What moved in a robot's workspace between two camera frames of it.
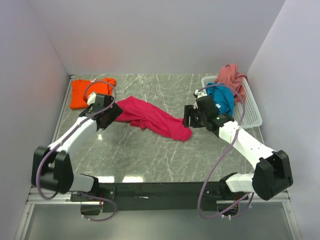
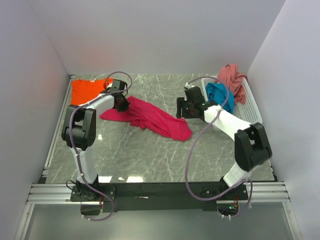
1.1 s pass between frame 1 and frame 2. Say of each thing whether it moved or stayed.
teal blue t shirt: stayed
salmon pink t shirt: stayed
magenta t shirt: stayed
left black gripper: moved
